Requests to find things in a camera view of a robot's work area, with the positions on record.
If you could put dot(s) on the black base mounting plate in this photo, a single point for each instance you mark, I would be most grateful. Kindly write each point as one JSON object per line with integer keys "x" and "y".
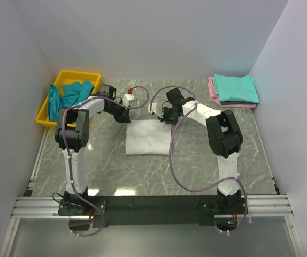
{"x": 152, "y": 210}

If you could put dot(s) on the pink folded t shirt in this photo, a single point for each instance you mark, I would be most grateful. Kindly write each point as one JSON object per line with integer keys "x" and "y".
{"x": 215, "y": 99}

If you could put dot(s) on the turquoise folded t shirt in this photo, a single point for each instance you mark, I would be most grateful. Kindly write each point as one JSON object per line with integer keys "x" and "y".
{"x": 235, "y": 89}

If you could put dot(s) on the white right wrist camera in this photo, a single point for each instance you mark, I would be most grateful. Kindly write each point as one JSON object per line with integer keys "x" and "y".
{"x": 152, "y": 108}

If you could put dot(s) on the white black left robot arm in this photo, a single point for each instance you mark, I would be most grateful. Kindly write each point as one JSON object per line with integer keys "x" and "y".
{"x": 72, "y": 135}

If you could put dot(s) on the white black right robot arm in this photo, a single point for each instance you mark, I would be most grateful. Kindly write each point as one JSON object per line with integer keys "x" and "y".
{"x": 225, "y": 140}

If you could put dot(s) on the aluminium rail frame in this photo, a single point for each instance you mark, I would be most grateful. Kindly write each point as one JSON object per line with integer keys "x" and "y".
{"x": 145, "y": 176}

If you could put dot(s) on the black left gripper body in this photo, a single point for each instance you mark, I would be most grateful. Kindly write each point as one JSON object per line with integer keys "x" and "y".
{"x": 118, "y": 111}

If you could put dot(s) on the white t shirt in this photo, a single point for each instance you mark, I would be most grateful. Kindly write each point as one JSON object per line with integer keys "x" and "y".
{"x": 147, "y": 137}

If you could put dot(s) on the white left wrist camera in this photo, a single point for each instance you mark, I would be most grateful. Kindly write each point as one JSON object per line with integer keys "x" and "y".
{"x": 129, "y": 98}

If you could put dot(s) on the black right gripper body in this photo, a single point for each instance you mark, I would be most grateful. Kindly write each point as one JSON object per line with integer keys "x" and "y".
{"x": 168, "y": 116}

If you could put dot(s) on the teal crumpled t shirt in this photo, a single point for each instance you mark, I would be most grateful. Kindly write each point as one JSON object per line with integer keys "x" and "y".
{"x": 72, "y": 95}

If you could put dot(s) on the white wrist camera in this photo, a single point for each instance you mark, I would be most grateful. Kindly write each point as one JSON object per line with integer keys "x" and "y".
{"x": 129, "y": 98}
{"x": 152, "y": 108}

